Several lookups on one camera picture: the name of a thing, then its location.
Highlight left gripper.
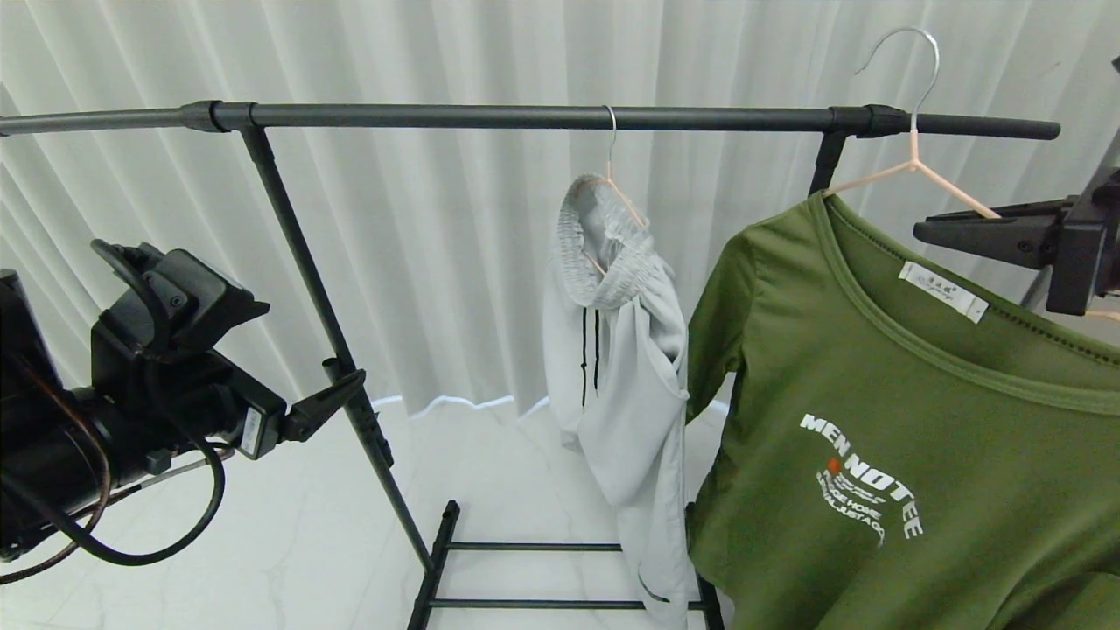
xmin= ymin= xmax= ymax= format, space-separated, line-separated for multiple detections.
xmin=105 ymin=369 xmax=367 ymax=482

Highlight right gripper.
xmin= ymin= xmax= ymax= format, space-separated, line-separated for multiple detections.
xmin=914 ymin=171 xmax=1120 ymax=316

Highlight pink clothes hanger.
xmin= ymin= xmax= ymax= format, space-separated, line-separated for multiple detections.
xmin=582 ymin=105 xmax=650 ymax=274
xmin=822 ymin=26 xmax=1120 ymax=325

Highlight green long-sleeved shirt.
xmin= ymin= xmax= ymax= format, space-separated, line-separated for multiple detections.
xmin=685 ymin=191 xmax=1120 ymax=630

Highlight pale grey shorts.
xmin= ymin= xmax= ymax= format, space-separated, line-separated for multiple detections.
xmin=542 ymin=173 xmax=701 ymax=630

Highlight black clothes rack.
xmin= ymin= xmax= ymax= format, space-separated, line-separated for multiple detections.
xmin=0 ymin=99 xmax=1061 ymax=630

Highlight white curtain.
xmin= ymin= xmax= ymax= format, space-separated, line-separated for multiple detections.
xmin=0 ymin=0 xmax=1120 ymax=417

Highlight black cable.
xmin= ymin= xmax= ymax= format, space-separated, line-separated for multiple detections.
xmin=0 ymin=239 xmax=227 ymax=568

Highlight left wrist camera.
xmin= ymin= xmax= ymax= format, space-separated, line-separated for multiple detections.
xmin=90 ymin=239 xmax=270 ymax=412

